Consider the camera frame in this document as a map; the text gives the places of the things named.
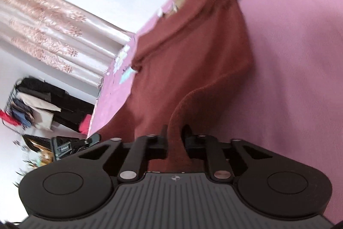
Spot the brown wooden cabinet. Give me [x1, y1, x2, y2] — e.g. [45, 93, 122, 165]
[23, 134, 58, 168]

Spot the pink floral bedsheet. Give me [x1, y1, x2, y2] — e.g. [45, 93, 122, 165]
[87, 0, 343, 188]

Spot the beige patterned curtain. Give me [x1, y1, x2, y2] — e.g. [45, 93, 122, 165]
[0, 0, 134, 97]

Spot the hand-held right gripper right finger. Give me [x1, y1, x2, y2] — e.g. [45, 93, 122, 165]
[182, 124, 269, 182]

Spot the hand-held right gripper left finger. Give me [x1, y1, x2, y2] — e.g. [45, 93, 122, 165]
[78, 124, 169, 182]

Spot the rack of hanging clothes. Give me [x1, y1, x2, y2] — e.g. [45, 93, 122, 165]
[0, 76, 96, 135]

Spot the maroon long-sleeve sweater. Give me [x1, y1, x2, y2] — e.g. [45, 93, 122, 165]
[95, 0, 256, 174]

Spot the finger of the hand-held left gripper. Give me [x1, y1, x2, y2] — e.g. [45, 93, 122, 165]
[78, 133, 101, 150]

